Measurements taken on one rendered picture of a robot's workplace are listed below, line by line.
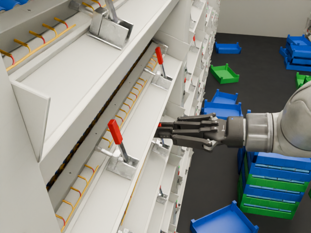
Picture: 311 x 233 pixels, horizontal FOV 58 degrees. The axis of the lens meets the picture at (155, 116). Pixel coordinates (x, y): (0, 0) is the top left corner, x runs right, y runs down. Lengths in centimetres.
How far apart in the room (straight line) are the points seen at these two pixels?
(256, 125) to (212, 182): 131
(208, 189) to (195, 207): 17
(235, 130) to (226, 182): 131
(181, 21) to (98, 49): 47
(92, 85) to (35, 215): 11
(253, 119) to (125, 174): 34
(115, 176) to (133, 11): 23
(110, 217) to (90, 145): 10
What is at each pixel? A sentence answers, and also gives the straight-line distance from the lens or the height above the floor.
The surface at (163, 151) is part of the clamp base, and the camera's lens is 74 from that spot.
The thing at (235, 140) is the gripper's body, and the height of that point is 101.
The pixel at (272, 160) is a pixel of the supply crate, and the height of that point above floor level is 44.
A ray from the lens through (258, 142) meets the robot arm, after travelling 65.
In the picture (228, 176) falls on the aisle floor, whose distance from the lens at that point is 199.
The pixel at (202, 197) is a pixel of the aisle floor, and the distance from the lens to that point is 184.
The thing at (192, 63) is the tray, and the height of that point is 91.
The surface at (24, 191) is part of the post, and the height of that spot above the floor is 130.
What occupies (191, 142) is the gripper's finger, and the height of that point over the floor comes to 100.
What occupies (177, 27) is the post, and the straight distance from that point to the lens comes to 75.
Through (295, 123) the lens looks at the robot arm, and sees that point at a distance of 50.
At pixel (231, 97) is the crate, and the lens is 277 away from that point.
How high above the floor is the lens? 142
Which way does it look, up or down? 35 degrees down
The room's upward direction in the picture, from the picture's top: straight up
